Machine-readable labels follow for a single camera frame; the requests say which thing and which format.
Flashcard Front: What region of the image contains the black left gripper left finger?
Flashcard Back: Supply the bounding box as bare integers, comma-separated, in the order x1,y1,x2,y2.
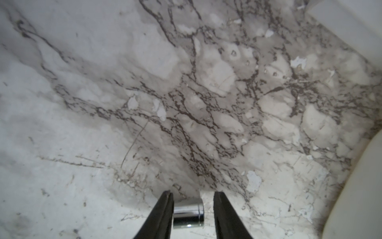
134,191,174,239

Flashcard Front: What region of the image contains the chrome socket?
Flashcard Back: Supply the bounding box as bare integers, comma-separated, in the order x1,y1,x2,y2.
173,203,205,229

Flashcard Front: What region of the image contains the white storage box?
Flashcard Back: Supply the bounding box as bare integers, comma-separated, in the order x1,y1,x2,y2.
322,132,382,239

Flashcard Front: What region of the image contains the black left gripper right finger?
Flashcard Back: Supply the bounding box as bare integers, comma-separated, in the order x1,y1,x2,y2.
213,192,253,239

